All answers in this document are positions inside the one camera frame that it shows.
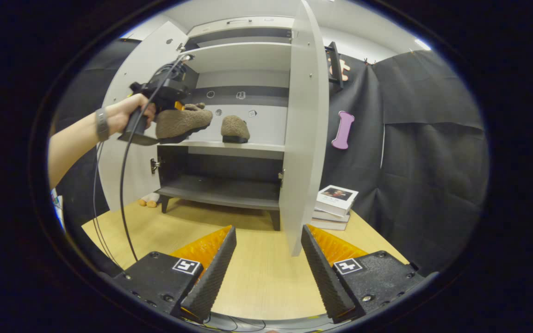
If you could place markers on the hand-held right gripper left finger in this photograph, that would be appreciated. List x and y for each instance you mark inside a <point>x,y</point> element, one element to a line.
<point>213,277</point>

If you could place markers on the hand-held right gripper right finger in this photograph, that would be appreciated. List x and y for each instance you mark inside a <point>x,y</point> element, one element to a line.
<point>324,277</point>

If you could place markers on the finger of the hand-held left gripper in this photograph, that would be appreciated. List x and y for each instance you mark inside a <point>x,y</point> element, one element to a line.
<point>180,106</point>

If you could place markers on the brown plush shoe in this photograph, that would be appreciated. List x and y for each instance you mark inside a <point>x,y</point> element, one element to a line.
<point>181,122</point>
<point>235,127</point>

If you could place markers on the light grey cabinet door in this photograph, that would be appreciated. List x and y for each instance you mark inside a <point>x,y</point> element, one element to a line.
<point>123,74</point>
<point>306,138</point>

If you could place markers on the grey white shoe cabinet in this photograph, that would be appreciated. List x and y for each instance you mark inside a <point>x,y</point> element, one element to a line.
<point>229,189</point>

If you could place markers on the grey wristband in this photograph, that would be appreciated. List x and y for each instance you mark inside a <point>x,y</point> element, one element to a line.
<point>102,125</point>

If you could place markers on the penguin plush toy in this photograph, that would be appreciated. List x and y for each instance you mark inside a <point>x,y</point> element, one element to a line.
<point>150,200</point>

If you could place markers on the black backdrop cloth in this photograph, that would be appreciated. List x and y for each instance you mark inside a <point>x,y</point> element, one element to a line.
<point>433,185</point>

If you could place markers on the white blue printed item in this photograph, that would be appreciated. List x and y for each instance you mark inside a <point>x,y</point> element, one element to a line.
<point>58,208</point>

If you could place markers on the small ceiling light panel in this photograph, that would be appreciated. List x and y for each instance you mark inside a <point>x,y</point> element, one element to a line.
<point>423,44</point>

